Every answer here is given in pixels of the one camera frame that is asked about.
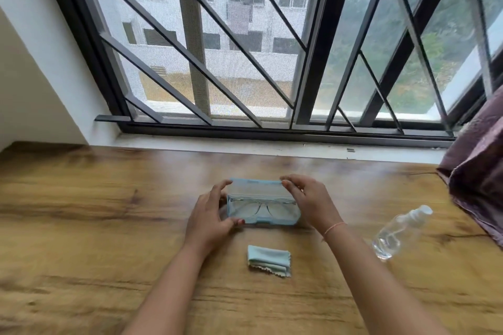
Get dark metal window grille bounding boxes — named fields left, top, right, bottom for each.
left=71, top=0, right=496, bottom=137

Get light blue cleaning cloth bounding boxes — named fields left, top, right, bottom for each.
left=247, top=245, right=292, bottom=278

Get person's right forearm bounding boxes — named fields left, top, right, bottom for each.
left=324, top=223, right=450, bottom=335

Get translucent blue glasses case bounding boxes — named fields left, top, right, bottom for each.
left=220, top=178, right=302, bottom=226

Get pink thread wristband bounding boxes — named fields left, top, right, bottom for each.
left=323, top=222, right=348, bottom=240

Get person's right hand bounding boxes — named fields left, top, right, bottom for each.
left=280, top=174, right=345, bottom=236

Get person's left forearm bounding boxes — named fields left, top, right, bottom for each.
left=123, top=242, right=216, bottom=335

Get clear frame eyeglasses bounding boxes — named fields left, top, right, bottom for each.
left=229, top=197, right=295, bottom=220

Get person's left hand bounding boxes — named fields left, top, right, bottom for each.
left=184, top=179, right=245, bottom=256

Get clear spray bottle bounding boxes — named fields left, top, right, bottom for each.
left=372, top=205, right=433, bottom=261

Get dark metal window frame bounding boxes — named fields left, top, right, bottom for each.
left=35, top=0, right=503, bottom=149

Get purple curtain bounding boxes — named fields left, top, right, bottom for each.
left=436, top=85, right=503, bottom=249

